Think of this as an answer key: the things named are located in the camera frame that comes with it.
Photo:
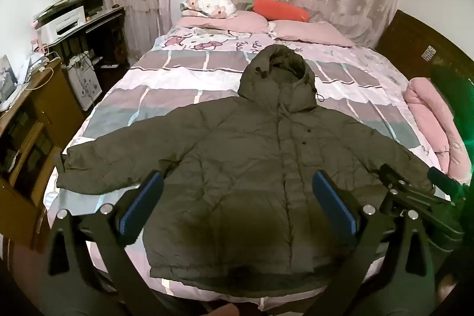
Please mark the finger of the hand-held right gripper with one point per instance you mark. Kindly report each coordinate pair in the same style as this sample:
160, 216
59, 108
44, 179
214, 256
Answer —
403, 179
444, 178

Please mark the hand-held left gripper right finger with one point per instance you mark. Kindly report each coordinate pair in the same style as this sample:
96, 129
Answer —
335, 208

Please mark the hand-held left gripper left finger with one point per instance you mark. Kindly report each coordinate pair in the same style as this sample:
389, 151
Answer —
142, 206

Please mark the olive hooded puffer jacket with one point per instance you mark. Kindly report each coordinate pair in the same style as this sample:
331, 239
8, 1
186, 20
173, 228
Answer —
240, 171

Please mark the pink folded quilt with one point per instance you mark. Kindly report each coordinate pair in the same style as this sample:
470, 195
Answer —
431, 116

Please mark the small square sticker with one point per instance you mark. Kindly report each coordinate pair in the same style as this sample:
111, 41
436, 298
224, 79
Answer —
428, 52

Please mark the bed with striped pink quilt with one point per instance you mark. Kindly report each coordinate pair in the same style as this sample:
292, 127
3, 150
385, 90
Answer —
174, 79

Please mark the brown wooden cabinet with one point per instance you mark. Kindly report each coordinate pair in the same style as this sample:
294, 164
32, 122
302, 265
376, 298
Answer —
40, 123

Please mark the white computer tower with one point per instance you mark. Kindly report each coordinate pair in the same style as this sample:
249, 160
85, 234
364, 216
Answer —
85, 86

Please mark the brown wooden headboard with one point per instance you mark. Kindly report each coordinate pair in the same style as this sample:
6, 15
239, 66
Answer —
403, 38

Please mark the pink pillow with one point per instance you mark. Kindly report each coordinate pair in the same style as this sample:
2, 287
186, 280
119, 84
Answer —
311, 31
229, 22

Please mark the black computer desk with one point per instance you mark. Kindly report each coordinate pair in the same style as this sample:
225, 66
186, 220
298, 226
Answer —
105, 34

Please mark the white printer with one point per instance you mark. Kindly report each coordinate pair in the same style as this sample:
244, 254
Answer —
63, 21

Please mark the orange carrot plush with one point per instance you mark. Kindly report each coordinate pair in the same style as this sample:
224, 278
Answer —
281, 9

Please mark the white floral pillow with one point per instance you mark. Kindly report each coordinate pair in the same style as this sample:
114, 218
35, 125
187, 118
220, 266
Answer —
207, 6

